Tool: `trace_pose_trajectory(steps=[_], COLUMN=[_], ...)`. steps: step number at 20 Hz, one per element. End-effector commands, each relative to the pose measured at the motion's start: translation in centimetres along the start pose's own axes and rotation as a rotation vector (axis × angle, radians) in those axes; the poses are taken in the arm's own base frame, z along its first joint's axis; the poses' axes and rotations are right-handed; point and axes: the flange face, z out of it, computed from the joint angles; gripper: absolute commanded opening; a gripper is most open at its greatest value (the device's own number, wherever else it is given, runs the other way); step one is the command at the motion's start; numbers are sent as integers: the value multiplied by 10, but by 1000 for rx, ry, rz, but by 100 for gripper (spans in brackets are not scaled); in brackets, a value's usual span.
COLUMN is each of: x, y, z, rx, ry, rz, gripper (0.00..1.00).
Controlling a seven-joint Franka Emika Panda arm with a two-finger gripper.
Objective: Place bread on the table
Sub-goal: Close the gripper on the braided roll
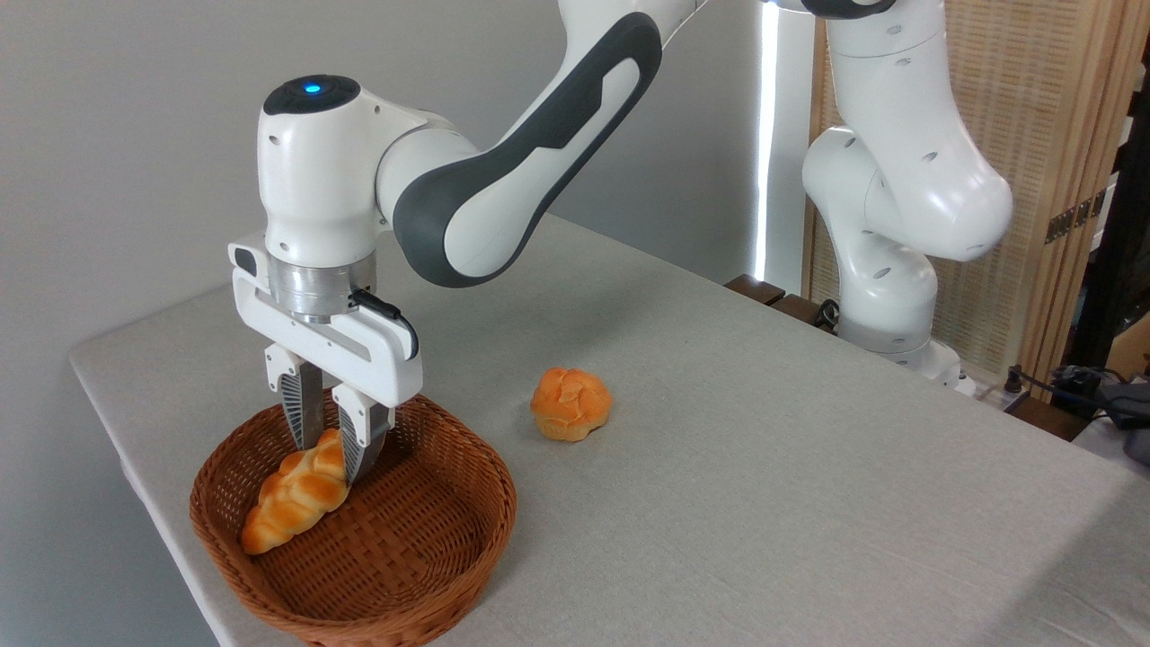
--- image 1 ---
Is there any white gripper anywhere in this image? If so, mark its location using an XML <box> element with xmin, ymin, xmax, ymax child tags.
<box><xmin>228</xmin><ymin>235</ymin><xmax>424</xmax><ymax>487</ymax></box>

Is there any long braided bread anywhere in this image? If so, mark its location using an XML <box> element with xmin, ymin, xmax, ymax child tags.
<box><xmin>241</xmin><ymin>428</ymin><xmax>351</xmax><ymax>555</ymax></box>

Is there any round bread bun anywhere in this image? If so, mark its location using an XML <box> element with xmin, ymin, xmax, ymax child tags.
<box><xmin>530</xmin><ymin>367</ymin><xmax>614</xmax><ymax>443</ymax></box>

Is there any brown wicker basket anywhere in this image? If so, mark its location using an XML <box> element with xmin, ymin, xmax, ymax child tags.
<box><xmin>190</xmin><ymin>393</ymin><xmax>518</xmax><ymax>647</ymax></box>

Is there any dark brown wooden block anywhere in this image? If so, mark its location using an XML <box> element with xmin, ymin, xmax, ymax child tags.
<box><xmin>773</xmin><ymin>294</ymin><xmax>836</xmax><ymax>330</ymax></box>
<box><xmin>724</xmin><ymin>274</ymin><xmax>787</xmax><ymax>306</ymax></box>

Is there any white vertical light strip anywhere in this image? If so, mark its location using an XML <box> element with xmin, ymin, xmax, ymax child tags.
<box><xmin>755</xmin><ymin>0</ymin><xmax>815</xmax><ymax>293</ymax></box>

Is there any dark metal screen hinge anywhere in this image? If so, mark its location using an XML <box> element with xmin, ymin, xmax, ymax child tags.
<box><xmin>1045</xmin><ymin>189</ymin><xmax>1108</xmax><ymax>245</ymax></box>

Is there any wooden bamboo folding screen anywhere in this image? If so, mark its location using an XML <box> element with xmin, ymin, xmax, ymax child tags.
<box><xmin>809</xmin><ymin>0</ymin><xmax>1150</xmax><ymax>387</ymax></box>

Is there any black vertical stand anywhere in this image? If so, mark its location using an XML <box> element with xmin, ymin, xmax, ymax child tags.
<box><xmin>1069</xmin><ymin>45</ymin><xmax>1150</xmax><ymax>369</ymax></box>

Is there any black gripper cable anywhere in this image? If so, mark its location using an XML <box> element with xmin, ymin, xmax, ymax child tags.
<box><xmin>350</xmin><ymin>288</ymin><xmax>420</xmax><ymax>360</ymax></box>

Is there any black power adapter with cable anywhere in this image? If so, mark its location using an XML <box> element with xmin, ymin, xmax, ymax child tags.
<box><xmin>1004</xmin><ymin>363</ymin><xmax>1150</xmax><ymax>432</ymax></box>

